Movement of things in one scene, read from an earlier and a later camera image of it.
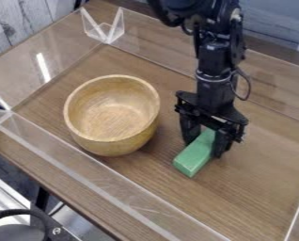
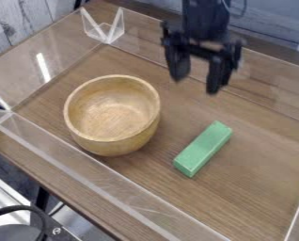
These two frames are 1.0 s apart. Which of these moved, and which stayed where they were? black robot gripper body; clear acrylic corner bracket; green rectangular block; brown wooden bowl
Moved: black robot gripper body
Stayed: green rectangular block; clear acrylic corner bracket; brown wooden bowl
